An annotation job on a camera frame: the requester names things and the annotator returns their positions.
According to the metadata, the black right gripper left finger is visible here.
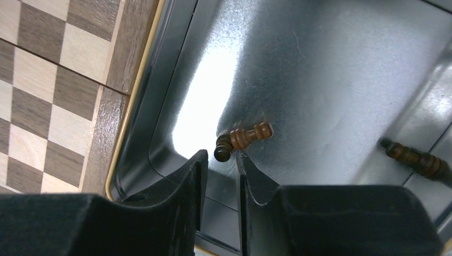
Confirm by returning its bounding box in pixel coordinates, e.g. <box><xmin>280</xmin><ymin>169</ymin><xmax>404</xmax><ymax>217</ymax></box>
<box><xmin>1</xmin><ymin>150</ymin><xmax>208</xmax><ymax>255</ymax></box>

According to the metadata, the yellow metal tin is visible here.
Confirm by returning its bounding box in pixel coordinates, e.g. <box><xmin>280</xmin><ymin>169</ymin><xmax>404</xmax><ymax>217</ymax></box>
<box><xmin>106</xmin><ymin>1</ymin><xmax>451</xmax><ymax>255</ymax></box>

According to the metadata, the wooden chess board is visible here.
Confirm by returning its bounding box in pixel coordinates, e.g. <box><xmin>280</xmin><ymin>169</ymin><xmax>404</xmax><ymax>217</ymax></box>
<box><xmin>1</xmin><ymin>1</ymin><xmax>163</xmax><ymax>195</ymax></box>

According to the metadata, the dark pawn in tin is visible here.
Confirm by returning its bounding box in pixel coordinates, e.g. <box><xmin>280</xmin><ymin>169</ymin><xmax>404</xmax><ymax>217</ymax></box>
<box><xmin>214</xmin><ymin>122</ymin><xmax>273</xmax><ymax>162</ymax></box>

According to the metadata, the dark piece tin edge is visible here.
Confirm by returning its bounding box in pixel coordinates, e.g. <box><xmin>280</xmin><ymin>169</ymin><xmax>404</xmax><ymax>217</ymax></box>
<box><xmin>380</xmin><ymin>139</ymin><xmax>451</xmax><ymax>182</ymax></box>

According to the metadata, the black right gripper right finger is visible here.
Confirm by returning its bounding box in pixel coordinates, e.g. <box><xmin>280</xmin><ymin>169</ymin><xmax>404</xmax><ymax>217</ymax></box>
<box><xmin>236</xmin><ymin>153</ymin><xmax>443</xmax><ymax>255</ymax></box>

